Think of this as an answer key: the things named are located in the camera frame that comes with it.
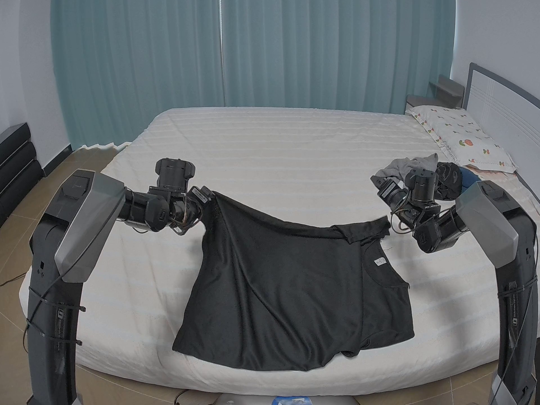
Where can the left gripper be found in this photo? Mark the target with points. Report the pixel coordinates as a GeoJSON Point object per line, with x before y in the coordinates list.
{"type": "Point", "coordinates": [190, 213]}

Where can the blue-green curtain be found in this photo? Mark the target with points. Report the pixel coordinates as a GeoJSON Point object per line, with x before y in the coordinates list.
{"type": "Point", "coordinates": [139, 57]}
{"type": "Point", "coordinates": [337, 40]}

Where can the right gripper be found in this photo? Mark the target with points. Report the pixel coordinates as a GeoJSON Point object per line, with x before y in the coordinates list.
{"type": "Point", "coordinates": [392, 194]}

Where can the black T-shirt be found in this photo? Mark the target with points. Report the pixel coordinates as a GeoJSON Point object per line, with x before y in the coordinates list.
{"type": "Point", "coordinates": [274, 289]}

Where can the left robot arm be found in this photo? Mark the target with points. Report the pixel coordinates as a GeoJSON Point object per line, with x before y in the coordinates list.
{"type": "Point", "coordinates": [84, 222]}

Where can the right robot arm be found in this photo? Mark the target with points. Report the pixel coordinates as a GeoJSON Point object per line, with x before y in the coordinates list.
{"type": "Point", "coordinates": [498, 226]}

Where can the black printed garment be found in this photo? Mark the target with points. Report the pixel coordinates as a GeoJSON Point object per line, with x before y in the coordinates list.
{"type": "Point", "coordinates": [449, 179]}

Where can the grey bedside table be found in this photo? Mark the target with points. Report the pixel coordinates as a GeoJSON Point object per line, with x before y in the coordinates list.
{"type": "Point", "coordinates": [447, 89]}

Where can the grey knit garment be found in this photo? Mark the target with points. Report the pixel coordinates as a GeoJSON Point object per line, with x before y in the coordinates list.
{"type": "Point", "coordinates": [407, 165]}

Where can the black chest of drawers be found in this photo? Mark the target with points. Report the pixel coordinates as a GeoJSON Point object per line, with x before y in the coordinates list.
{"type": "Point", "coordinates": [17, 163]}

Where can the white printed pillow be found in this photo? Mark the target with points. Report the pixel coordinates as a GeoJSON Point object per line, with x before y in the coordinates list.
{"type": "Point", "coordinates": [464, 137]}

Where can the dark blue garment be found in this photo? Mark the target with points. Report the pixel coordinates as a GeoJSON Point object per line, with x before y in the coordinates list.
{"type": "Point", "coordinates": [469, 179]}

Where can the bed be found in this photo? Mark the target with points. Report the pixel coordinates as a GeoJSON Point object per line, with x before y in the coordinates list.
{"type": "Point", "coordinates": [274, 171]}

